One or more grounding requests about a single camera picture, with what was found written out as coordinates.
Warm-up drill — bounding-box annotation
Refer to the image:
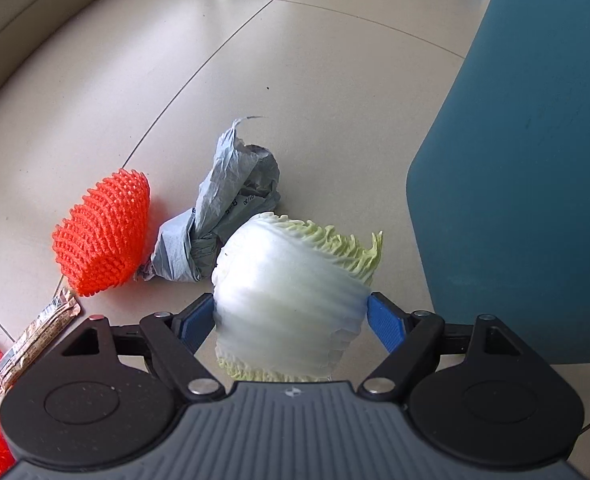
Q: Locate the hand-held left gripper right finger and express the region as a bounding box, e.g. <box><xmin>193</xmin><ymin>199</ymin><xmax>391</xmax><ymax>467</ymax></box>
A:
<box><xmin>357</xmin><ymin>291</ymin><xmax>538</xmax><ymax>402</ymax></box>

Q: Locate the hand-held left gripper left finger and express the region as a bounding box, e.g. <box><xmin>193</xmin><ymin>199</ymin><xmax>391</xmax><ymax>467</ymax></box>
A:
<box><xmin>50</xmin><ymin>292</ymin><xmax>226</xmax><ymax>402</ymax></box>

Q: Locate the napa cabbage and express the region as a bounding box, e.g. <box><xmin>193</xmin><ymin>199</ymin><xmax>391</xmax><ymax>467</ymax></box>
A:
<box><xmin>211</xmin><ymin>212</ymin><xmax>384</xmax><ymax>383</ymax></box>

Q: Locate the dark teal plastic bin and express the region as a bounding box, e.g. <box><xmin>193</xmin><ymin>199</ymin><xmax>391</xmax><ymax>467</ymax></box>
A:
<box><xmin>406</xmin><ymin>0</ymin><xmax>590</xmax><ymax>366</ymax></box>

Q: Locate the crumpled grey plastic bag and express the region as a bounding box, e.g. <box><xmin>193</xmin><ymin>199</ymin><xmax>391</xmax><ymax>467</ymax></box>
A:
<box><xmin>135</xmin><ymin>117</ymin><xmax>282</xmax><ymax>283</ymax></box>

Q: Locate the orange foam fruit net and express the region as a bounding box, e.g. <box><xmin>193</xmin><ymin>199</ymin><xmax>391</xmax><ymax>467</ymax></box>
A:
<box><xmin>52</xmin><ymin>168</ymin><xmax>152</xmax><ymax>297</ymax></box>

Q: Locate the brown snack bar wrapper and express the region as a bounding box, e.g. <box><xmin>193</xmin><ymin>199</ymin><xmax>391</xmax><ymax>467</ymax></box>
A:
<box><xmin>0</xmin><ymin>286</ymin><xmax>82</xmax><ymax>397</ymax></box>

